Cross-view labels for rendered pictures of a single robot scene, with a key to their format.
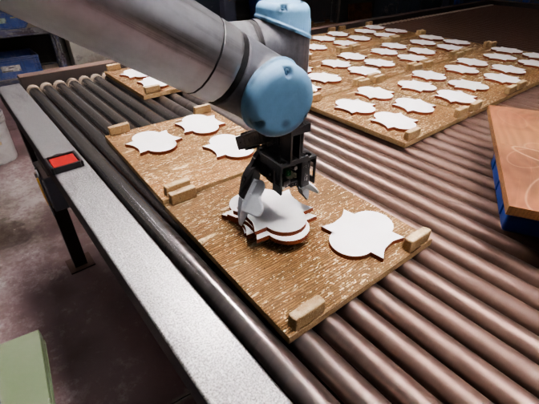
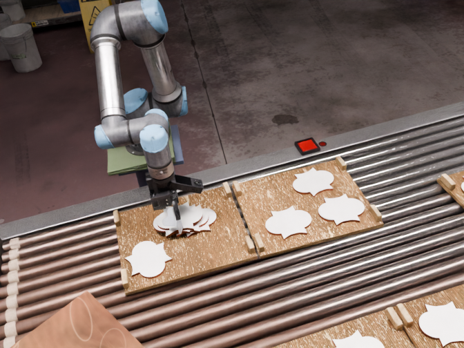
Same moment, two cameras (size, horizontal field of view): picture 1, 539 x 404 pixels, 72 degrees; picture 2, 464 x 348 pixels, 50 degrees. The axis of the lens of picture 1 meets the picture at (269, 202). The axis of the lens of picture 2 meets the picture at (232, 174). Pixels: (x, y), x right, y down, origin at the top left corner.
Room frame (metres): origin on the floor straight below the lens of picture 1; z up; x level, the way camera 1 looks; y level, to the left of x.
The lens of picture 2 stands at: (1.26, -0.96, 2.11)
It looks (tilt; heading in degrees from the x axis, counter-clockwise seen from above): 40 degrees down; 116
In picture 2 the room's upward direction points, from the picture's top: 7 degrees counter-clockwise
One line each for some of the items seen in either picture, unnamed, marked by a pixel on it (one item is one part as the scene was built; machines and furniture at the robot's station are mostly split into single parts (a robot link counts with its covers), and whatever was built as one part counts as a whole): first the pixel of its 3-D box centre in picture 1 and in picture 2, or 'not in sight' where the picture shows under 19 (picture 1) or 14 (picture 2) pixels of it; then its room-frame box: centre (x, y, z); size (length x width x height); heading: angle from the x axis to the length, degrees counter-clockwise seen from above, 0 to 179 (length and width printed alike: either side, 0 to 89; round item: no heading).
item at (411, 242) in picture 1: (416, 239); (125, 278); (0.52, -0.27, 0.95); 0.06 x 0.02 x 0.03; 128
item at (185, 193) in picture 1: (182, 194); (227, 190); (0.66, 0.18, 0.95); 0.06 x 0.02 x 0.03; 128
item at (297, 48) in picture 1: (280, 45); (155, 146); (0.55, -0.02, 1.27); 0.09 x 0.08 x 0.11; 118
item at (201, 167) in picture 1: (192, 147); (303, 204); (0.93, 0.21, 0.93); 0.41 x 0.35 x 0.02; 36
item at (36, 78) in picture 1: (348, 30); not in sight; (2.81, -0.55, 0.90); 4.04 x 0.06 x 0.10; 129
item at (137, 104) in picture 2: not in sight; (138, 108); (0.19, 0.42, 1.07); 0.13 x 0.12 x 0.14; 28
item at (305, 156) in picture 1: (283, 149); (163, 188); (0.55, -0.02, 1.11); 0.09 x 0.08 x 0.12; 34
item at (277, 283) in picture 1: (289, 224); (181, 235); (0.59, -0.04, 0.93); 0.41 x 0.35 x 0.02; 38
